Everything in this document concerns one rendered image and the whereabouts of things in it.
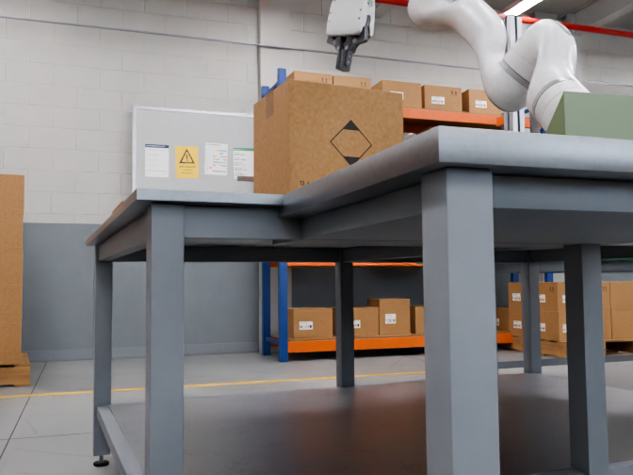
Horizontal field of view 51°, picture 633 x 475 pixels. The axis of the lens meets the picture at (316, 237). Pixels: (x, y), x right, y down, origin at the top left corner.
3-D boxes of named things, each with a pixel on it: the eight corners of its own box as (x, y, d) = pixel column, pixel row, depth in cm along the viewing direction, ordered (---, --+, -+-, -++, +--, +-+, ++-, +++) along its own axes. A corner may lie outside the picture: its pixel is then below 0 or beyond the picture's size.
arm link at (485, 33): (544, 58, 152) (496, 114, 160) (568, 73, 161) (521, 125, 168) (428, -46, 180) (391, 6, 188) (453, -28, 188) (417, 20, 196)
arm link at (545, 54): (558, 136, 154) (515, 88, 172) (619, 71, 146) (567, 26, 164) (523, 114, 149) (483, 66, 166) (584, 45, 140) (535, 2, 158)
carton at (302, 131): (358, 213, 182) (356, 115, 184) (405, 204, 161) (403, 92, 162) (252, 209, 170) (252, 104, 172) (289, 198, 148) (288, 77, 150)
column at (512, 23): (518, 227, 212) (512, 21, 216) (527, 226, 208) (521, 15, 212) (507, 227, 210) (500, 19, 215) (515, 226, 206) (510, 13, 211)
